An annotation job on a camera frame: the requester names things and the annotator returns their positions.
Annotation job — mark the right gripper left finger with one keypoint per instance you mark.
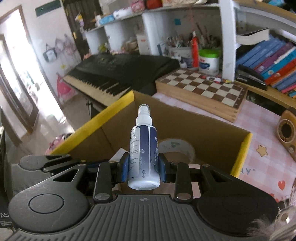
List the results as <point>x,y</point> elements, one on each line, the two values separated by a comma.
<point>108,175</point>

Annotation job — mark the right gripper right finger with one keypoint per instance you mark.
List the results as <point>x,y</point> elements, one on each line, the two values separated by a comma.
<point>179,174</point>

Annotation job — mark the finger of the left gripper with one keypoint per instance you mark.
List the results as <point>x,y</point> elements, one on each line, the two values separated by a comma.
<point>56,166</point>
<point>43,163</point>

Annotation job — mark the yellow tape roll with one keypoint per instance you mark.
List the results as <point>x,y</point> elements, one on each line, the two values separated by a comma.
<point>178,145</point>

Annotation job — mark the white spray bottle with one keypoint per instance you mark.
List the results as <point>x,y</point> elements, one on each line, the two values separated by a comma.
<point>143,168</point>

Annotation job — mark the yellow cardboard box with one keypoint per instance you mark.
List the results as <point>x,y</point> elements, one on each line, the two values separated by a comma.
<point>182,135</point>

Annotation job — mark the pink cartoon desk mat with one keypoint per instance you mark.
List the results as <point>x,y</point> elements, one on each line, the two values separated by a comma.
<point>268,165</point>

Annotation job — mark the wooden chess board box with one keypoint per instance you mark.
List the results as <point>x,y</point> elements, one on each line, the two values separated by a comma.
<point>215,95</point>

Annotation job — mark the black Yamaha keyboard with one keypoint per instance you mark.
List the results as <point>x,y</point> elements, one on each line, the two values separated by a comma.
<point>105,78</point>

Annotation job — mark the white green lid jar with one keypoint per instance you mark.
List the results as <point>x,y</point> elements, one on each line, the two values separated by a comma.
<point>209,61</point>

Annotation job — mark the brown retro radio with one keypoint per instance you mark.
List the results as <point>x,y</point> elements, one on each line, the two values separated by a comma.
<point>286,131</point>

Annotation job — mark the black stapler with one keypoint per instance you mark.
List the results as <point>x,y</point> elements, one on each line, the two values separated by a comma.
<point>249,76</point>

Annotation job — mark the red bottle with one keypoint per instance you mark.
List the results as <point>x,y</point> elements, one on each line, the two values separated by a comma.
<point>195,51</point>

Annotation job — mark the white bookshelf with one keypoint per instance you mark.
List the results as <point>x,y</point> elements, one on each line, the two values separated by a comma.
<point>225,19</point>

